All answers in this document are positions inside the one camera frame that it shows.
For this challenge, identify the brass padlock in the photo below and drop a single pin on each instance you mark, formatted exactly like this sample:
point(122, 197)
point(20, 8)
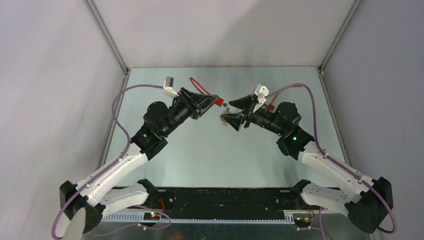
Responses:
point(223, 121)

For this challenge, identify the right aluminium frame post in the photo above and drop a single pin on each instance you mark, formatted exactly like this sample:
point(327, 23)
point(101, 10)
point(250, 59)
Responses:
point(353, 9)

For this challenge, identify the grey slotted cable duct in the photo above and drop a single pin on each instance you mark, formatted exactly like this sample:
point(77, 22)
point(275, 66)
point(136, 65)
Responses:
point(137, 217)

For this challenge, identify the right controller board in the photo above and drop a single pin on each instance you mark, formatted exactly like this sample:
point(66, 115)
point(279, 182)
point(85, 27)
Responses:
point(303, 223)

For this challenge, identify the left aluminium frame post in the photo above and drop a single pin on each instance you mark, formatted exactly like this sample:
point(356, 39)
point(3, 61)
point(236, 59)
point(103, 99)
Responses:
point(106, 34)

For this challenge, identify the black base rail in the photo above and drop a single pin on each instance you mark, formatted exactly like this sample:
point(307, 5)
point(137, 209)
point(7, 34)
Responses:
point(224, 203)

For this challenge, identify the controller board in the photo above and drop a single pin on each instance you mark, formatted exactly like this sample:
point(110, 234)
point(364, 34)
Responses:
point(303, 223)
point(151, 216)

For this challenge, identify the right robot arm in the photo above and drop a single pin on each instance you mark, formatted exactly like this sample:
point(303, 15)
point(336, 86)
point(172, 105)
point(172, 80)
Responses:
point(365, 201)

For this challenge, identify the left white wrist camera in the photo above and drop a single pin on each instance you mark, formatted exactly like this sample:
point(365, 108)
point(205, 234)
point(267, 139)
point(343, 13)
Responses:
point(168, 87)

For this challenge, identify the left controller board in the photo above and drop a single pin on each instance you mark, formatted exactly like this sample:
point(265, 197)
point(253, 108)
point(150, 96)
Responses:
point(151, 216)

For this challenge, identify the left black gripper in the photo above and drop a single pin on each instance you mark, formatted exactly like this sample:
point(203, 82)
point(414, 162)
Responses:
point(197, 104)

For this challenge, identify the red cable seal open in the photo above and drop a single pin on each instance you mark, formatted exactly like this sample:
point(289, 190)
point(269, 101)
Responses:
point(271, 105)

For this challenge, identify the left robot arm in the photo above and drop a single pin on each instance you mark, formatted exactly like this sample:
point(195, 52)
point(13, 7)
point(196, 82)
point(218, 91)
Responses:
point(90, 200)

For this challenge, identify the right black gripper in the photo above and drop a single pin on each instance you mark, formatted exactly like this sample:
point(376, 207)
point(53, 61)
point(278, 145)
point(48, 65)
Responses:
point(243, 103)

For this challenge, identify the aluminium frame post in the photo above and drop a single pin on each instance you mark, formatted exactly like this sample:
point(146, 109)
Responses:
point(106, 34)
point(353, 9)

